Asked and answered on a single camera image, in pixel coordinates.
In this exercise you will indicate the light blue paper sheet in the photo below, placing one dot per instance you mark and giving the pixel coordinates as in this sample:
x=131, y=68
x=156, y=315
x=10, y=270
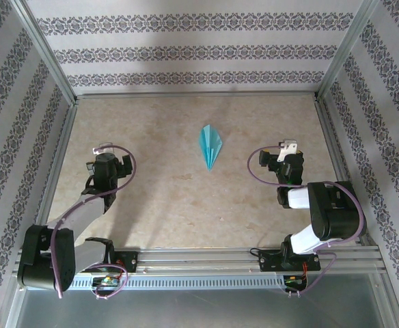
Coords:
x=209, y=147

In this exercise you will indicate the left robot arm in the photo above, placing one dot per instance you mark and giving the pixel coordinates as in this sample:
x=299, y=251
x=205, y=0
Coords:
x=45, y=259

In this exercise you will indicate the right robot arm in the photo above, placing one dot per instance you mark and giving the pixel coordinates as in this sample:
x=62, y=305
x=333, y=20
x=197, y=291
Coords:
x=336, y=218

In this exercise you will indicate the grey metal sheet panel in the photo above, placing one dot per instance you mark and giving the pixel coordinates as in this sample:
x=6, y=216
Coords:
x=199, y=311

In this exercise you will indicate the small electronics board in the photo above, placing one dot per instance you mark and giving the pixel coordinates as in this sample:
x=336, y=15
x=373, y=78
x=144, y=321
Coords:
x=293, y=281
x=105, y=281

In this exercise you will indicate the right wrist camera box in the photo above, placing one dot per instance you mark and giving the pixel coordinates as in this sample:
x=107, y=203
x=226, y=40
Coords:
x=286, y=147

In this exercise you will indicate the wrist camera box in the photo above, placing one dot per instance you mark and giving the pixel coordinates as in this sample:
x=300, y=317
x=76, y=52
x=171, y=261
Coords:
x=100, y=148
x=286, y=147

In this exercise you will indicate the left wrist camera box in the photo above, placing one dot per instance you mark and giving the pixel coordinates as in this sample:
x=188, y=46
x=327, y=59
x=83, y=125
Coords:
x=100, y=148

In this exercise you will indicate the aluminium side rail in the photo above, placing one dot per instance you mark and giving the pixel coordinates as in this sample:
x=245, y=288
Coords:
x=332, y=143
x=62, y=143

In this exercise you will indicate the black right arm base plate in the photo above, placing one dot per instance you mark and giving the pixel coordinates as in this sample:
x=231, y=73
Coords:
x=268, y=261

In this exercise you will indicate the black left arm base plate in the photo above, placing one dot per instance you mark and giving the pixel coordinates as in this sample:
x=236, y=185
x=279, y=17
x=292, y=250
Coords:
x=131, y=261

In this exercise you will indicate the aluminium rail below patterned wall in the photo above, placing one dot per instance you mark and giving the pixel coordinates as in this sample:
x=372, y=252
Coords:
x=196, y=95

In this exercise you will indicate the aluminium corner post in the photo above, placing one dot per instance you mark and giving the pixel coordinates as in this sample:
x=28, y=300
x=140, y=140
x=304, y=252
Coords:
x=346, y=51
x=45, y=51

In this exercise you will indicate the long aluminium base rail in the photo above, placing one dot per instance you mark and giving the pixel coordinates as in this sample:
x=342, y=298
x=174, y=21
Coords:
x=199, y=254

